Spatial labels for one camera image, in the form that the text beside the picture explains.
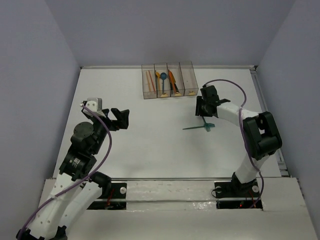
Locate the gold knife black handle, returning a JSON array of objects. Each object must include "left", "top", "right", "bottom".
[
  {"left": 172, "top": 78, "right": 181, "bottom": 97},
  {"left": 169, "top": 75, "right": 175, "bottom": 97}
]

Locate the teal fork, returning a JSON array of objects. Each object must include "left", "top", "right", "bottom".
[
  {"left": 183, "top": 123, "right": 215, "bottom": 130},
  {"left": 201, "top": 116, "right": 211, "bottom": 132}
]

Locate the yellow orange chopstick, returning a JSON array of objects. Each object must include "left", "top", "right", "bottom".
[{"left": 145, "top": 71, "right": 151, "bottom": 92}]

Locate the blue spoon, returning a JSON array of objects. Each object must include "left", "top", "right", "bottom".
[{"left": 160, "top": 72, "right": 167, "bottom": 95}]

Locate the yellow orange spoon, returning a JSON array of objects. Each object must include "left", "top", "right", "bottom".
[{"left": 155, "top": 71, "right": 161, "bottom": 91}]

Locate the orange chopstick long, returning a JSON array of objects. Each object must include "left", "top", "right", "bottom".
[{"left": 148, "top": 70, "right": 156, "bottom": 93}]

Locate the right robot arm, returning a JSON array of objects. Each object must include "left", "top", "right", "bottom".
[{"left": 195, "top": 85, "right": 282, "bottom": 199}]

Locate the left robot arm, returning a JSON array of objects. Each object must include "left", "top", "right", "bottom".
[{"left": 16, "top": 100, "right": 130, "bottom": 240}]

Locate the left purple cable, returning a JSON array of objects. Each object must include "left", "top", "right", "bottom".
[{"left": 16, "top": 104, "right": 113, "bottom": 238}]

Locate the purple cable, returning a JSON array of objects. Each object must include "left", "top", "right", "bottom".
[
  {"left": 16, "top": 104, "right": 113, "bottom": 238},
  {"left": 203, "top": 79, "right": 265, "bottom": 208}
]

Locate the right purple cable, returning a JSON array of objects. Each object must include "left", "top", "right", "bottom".
[{"left": 203, "top": 79, "right": 265, "bottom": 208}]

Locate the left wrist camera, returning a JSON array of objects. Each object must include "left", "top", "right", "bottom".
[{"left": 80, "top": 97, "right": 103, "bottom": 115}]

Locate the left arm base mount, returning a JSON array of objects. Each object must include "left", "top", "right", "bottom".
[{"left": 87, "top": 181, "right": 127, "bottom": 210}]

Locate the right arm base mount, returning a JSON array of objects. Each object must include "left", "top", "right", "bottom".
[{"left": 211, "top": 180, "right": 263, "bottom": 210}]

